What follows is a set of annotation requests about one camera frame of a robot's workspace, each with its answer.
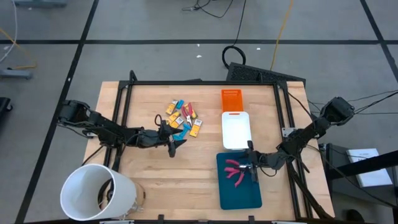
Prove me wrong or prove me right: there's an orange floor cable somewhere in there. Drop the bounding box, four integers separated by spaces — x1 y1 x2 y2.
0 27 38 70

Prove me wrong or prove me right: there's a clear plastic container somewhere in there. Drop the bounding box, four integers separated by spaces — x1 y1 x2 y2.
135 183 147 213

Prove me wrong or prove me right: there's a grey metal stand foot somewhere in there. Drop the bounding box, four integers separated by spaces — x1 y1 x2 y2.
14 0 68 9
0 68 33 80

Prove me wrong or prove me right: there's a black aluminium table frame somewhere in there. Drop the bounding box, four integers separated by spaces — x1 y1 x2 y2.
104 70 335 220

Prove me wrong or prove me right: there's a teal plastic tray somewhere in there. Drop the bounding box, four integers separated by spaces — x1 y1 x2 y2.
216 151 263 211

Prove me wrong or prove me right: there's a black perforated metal box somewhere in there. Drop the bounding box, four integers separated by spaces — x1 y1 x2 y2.
226 62 307 86

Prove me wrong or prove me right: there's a black metal beam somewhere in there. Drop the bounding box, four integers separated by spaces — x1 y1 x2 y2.
326 150 398 181

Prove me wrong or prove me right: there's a white plastic tray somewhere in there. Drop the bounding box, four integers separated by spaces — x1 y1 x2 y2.
221 111 253 151

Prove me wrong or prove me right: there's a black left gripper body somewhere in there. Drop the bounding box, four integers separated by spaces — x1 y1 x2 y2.
137 128 171 148

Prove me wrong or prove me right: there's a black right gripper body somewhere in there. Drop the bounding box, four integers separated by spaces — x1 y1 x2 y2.
252 151 278 171

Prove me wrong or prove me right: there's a black floor cable tangle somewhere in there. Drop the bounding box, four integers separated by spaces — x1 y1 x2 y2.
182 0 234 19

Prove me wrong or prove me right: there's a white floor cable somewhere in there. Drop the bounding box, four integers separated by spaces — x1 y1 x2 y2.
0 0 19 63

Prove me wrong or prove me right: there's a yellow floor cable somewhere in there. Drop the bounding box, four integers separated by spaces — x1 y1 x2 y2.
269 0 295 72

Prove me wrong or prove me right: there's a white booklet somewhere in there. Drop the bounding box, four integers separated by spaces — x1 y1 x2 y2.
346 148 394 188

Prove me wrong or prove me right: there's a black cable with coil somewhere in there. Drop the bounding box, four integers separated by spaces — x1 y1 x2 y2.
221 0 248 70

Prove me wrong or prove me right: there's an orange plastic basket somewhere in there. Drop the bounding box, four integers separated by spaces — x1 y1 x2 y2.
221 89 244 113

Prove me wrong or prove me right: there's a thick black cable bundle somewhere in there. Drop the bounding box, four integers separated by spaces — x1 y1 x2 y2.
287 161 332 220

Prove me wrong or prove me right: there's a white cylindrical bucket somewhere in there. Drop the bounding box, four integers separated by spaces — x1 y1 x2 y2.
60 164 137 222

